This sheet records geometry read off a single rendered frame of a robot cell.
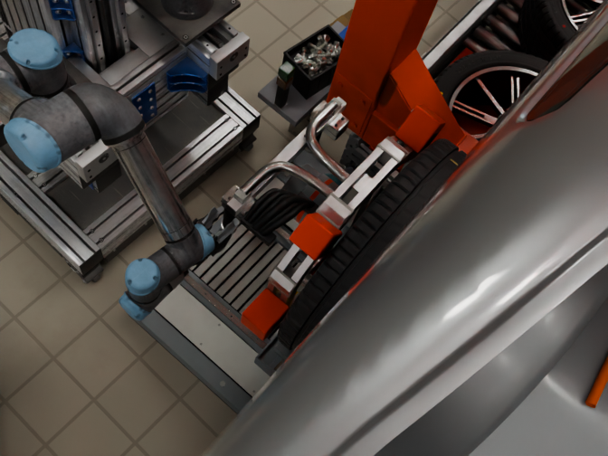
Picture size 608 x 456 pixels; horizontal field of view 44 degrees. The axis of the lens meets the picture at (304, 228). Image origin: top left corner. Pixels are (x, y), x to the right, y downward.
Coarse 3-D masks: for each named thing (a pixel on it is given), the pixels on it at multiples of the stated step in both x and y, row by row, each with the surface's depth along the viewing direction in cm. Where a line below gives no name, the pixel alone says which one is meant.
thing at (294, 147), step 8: (344, 104) 190; (328, 120) 187; (304, 128) 185; (320, 128) 186; (304, 136) 184; (296, 144) 183; (304, 144) 183; (280, 152) 182; (288, 152) 182; (296, 152) 182; (272, 160) 180; (280, 160) 181; (288, 160) 181; (272, 176) 180; (264, 184) 178; (256, 192) 177; (232, 200) 175; (248, 200) 176; (232, 208) 174; (240, 208) 175
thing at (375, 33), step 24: (360, 0) 193; (384, 0) 187; (408, 0) 181; (432, 0) 192; (360, 24) 200; (384, 24) 194; (408, 24) 189; (360, 48) 207; (384, 48) 200; (408, 48) 207; (336, 72) 223; (360, 72) 215; (384, 72) 208; (336, 96) 231; (360, 96) 222; (360, 120) 232
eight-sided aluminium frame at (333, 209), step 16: (384, 144) 170; (400, 144) 184; (368, 160) 168; (384, 160) 171; (400, 160) 169; (352, 176) 166; (384, 176) 167; (336, 192) 164; (368, 192) 165; (320, 208) 163; (336, 208) 162; (352, 208) 163; (336, 224) 162; (288, 256) 168; (272, 272) 170; (288, 272) 170; (304, 272) 167; (272, 288) 175; (288, 288) 170; (288, 304) 183
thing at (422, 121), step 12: (420, 108) 174; (408, 120) 176; (420, 120) 175; (432, 120) 174; (396, 132) 178; (408, 132) 176; (420, 132) 175; (432, 132) 174; (408, 144) 177; (420, 144) 176
